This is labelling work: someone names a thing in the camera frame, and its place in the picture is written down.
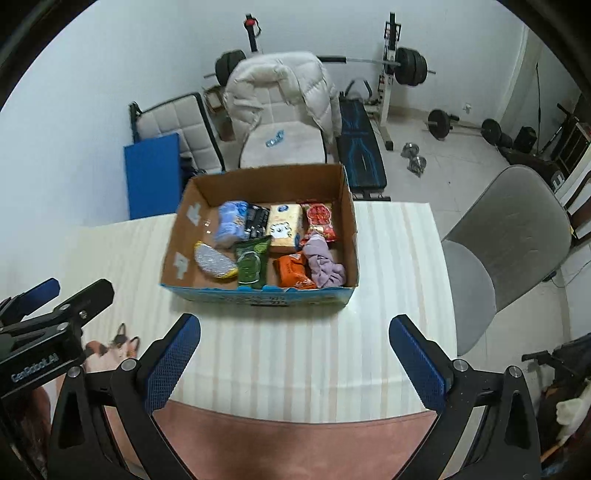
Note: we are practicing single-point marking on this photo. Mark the cardboard box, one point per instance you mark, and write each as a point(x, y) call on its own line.
point(184, 249)

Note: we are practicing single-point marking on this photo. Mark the yellow tissue pack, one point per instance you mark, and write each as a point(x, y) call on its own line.
point(285, 228)

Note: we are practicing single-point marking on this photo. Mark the green snack packet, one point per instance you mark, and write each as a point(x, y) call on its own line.
point(251, 263)

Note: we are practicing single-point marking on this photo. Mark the short floor barbell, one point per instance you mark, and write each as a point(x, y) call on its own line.
point(438, 122)

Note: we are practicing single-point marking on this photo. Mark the blue board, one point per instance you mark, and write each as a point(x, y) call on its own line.
point(152, 177)

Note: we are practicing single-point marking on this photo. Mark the grey chair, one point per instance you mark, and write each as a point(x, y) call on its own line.
point(508, 221)

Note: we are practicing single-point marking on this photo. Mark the black exercise machine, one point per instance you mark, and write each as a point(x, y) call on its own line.
point(572, 364)

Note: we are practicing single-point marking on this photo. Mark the thin black pole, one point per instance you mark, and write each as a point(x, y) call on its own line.
point(539, 106)

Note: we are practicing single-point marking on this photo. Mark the light blue packet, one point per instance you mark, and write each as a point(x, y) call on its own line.
point(231, 224)

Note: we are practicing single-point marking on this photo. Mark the barbell with black plates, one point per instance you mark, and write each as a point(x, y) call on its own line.
point(408, 67)

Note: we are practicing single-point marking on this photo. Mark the white upholstered chair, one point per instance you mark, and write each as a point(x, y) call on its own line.
point(291, 150)

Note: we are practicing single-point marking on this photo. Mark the silver and yellow packet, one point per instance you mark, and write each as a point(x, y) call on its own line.
point(212, 261)

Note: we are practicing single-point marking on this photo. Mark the orange snack packet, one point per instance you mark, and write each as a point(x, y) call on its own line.
point(293, 272)

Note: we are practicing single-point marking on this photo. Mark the white quilted folding chair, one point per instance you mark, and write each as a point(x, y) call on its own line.
point(171, 120)

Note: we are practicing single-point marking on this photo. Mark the black packet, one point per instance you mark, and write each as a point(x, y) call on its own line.
point(257, 221)

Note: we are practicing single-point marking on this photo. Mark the small blue packet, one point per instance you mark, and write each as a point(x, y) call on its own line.
point(275, 139)

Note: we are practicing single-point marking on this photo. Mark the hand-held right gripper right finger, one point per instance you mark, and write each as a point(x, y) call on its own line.
point(418, 362)

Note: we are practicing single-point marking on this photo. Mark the black weight bench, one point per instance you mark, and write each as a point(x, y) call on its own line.
point(362, 152)

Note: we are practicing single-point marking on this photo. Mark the white barbell rack stand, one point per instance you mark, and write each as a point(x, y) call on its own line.
point(387, 106)

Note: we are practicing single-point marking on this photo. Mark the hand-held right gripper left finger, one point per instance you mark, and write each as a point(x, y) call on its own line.
point(173, 360)

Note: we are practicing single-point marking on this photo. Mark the black speaker box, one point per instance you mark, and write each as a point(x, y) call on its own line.
point(525, 139)

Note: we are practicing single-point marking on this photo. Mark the purple cloth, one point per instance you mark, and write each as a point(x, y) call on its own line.
point(323, 263)

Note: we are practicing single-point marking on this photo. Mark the black folding rack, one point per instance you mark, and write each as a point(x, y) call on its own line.
point(570, 143)

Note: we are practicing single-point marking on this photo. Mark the striped cat print tablecloth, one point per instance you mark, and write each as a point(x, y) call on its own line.
point(295, 360)

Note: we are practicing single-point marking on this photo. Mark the red snack packet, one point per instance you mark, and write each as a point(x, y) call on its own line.
point(319, 219)

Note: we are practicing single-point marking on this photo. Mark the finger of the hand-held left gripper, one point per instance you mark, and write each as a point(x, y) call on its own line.
point(90, 300)
point(44, 290)

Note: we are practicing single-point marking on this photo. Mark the white puffer jacket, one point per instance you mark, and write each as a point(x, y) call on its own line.
point(277, 78)

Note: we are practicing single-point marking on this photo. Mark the chrome dumbbell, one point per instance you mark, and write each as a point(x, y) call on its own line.
point(418, 166)
point(408, 149)

